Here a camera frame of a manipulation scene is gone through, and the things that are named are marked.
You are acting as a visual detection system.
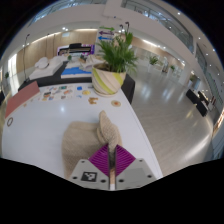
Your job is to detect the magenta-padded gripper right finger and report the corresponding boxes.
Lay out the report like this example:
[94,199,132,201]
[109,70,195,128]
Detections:
[112,143,158,191]

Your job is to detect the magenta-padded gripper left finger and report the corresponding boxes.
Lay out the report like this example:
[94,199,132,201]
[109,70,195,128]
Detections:
[69,143,111,191]

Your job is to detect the beige fluffy towel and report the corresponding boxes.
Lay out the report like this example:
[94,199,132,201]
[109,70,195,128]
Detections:
[61,110,124,179]

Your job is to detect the small orange round disc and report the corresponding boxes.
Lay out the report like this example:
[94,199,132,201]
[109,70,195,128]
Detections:
[110,99,122,108]

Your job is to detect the small brown flat figure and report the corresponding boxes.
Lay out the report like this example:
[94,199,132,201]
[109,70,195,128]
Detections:
[87,96,99,105]

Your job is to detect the potted plant in striped pot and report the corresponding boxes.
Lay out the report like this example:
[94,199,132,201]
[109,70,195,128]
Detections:
[91,22,139,98]

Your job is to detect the black display table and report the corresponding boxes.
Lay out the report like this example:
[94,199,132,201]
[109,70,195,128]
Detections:
[18,59,136,104]

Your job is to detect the blue-based architectural model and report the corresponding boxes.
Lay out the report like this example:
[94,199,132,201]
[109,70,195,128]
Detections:
[60,54,101,80]

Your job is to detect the group of black seats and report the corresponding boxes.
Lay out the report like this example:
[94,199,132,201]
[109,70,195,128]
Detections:
[185,88,210,118]

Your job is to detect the salmon pink flat mat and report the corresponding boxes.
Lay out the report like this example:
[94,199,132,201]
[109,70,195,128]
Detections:
[4,80,42,120]

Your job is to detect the distant potted plant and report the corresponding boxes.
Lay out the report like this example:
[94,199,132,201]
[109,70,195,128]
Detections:
[148,55,160,67]

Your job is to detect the white architectural model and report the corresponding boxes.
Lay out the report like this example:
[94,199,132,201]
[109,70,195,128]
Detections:
[29,55,68,81]

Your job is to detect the black piano with screen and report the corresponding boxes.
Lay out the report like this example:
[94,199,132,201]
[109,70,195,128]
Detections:
[57,42,96,57]

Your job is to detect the coloured arrow direction signs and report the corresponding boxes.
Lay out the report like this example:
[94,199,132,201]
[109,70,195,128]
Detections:
[97,25,116,43]

